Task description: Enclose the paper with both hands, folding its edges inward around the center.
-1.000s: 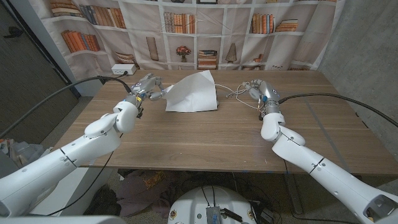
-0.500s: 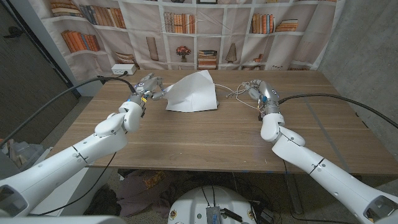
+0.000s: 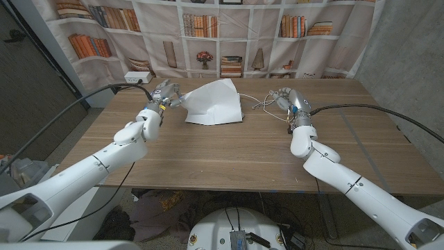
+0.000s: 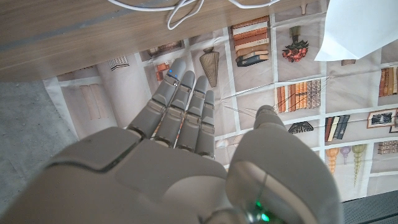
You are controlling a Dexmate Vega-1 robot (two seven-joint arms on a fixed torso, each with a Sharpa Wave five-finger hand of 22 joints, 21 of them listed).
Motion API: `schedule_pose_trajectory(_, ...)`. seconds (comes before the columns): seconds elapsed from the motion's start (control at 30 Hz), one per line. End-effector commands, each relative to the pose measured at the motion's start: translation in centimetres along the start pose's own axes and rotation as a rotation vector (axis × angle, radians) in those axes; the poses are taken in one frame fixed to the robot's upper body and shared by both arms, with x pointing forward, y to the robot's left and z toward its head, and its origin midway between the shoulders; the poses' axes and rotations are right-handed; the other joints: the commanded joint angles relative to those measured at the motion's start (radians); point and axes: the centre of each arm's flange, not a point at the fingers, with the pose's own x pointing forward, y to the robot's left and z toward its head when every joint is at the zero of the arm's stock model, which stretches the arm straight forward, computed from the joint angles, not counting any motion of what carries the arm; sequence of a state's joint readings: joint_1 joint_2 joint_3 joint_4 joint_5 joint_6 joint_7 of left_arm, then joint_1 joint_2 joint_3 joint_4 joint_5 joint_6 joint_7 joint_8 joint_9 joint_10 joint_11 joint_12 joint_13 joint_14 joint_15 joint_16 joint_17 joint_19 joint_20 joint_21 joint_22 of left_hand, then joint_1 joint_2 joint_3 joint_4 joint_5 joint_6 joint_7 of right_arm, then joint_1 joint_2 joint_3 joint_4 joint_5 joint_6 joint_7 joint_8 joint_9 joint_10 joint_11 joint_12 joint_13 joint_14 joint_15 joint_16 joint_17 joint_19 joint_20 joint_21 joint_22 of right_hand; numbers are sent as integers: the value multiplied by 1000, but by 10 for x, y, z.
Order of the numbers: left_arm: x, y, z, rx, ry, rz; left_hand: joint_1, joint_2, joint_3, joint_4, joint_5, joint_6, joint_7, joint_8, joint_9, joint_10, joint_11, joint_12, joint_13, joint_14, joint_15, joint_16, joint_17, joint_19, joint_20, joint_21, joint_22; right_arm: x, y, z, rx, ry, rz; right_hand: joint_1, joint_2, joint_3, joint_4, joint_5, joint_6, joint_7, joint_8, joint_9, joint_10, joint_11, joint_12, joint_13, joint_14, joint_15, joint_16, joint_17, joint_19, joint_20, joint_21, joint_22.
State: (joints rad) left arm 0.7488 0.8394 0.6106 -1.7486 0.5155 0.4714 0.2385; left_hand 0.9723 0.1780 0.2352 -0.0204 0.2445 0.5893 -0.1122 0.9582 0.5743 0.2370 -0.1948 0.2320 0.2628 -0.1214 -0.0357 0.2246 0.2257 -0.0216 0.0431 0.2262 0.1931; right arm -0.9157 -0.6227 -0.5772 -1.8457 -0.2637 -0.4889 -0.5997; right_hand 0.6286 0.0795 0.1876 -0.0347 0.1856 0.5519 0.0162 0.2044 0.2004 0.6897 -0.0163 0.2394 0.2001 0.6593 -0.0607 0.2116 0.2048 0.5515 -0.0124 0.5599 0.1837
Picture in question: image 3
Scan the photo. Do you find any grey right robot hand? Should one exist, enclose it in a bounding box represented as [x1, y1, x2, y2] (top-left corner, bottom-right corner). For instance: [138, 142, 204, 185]
[268, 86, 314, 128]

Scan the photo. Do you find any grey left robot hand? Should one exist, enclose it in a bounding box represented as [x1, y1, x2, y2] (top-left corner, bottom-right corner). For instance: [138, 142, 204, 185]
[148, 78, 183, 113]

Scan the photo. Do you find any thin white cable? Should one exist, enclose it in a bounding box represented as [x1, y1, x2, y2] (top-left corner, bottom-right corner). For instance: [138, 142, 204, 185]
[238, 90, 296, 122]

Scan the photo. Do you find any white paper sheet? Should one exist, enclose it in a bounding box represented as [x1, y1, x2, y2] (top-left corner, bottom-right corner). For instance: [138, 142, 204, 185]
[180, 78, 244, 126]

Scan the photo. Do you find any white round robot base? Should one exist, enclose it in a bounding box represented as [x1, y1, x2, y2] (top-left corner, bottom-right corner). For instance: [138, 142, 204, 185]
[187, 207, 288, 250]

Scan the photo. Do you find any white power strip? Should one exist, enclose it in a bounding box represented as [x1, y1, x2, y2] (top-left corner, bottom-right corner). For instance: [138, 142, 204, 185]
[123, 71, 153, 85]

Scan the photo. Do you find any printed bookshelf backdrop cloth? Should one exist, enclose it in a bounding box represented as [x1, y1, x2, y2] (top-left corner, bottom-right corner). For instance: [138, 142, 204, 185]
[33, 0, 386, 92]

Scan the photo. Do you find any grey metal table leg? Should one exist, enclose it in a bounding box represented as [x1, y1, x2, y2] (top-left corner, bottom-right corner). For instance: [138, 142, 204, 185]
[317, 194, 339, 240]

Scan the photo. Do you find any purple cloth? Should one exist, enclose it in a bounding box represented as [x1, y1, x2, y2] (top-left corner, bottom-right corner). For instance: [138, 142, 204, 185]
[130, 190, 195, 243]

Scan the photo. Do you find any black bag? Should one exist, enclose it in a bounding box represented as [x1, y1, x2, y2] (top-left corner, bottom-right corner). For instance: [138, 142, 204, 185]
[93, 206, 136, 242]

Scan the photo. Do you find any clear plastic storage box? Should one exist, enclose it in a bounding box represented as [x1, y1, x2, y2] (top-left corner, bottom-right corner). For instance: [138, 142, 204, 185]
[0, 154, 51, 190]

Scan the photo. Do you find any black power strip cord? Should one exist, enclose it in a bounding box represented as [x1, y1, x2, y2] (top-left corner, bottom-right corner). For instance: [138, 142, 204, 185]
[109, 78, 144, 94]

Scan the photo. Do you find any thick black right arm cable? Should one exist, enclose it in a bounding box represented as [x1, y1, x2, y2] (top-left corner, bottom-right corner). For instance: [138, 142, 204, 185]
[309, 103, 444, 144]

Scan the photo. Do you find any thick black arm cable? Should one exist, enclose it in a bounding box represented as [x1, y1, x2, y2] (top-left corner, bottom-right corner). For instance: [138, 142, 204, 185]
[309, 103, 444, 144]
[0, 83, 154, 174]

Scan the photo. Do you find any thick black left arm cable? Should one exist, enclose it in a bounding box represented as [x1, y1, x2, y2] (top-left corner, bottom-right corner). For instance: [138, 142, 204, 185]
[0, 83, 154, 174]

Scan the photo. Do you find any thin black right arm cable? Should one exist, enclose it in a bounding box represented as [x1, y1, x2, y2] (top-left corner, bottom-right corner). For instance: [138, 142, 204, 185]
[314, 177, 396, 250]

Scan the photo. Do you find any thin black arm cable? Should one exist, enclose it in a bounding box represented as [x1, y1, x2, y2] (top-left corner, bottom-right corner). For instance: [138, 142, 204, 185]
[314, 177, 396, 250]
[20, 161, 136, 242]

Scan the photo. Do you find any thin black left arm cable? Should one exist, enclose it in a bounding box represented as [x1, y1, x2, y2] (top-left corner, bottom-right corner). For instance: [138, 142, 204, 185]
[20, 161, 136, 242]

